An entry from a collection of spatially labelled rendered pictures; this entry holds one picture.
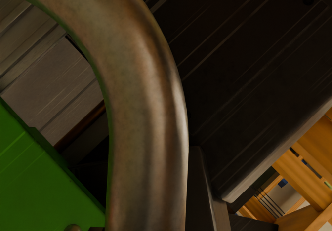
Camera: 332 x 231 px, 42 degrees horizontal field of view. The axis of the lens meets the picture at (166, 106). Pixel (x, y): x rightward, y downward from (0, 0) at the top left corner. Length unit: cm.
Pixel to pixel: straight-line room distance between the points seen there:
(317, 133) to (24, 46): 84
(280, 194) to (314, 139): 847
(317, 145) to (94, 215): 82
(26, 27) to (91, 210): 13
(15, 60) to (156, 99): 16
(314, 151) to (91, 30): 91
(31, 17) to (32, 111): 49
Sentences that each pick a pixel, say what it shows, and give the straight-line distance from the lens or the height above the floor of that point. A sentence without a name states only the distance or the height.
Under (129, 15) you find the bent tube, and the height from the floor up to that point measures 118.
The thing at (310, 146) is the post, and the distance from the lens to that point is 104.
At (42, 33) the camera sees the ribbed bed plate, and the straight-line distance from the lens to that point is 30.
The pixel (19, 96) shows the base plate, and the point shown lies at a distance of 72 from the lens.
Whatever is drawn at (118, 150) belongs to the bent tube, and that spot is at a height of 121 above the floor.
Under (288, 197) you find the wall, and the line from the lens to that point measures 952.
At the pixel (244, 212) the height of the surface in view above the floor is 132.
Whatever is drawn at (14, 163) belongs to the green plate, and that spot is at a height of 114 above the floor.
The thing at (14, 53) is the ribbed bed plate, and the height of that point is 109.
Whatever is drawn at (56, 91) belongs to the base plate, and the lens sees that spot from 77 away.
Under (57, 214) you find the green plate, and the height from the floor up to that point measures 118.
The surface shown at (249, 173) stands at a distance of 33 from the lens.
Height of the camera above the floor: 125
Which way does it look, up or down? 16 degrees down
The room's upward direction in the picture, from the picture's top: 136 degrees clockwise
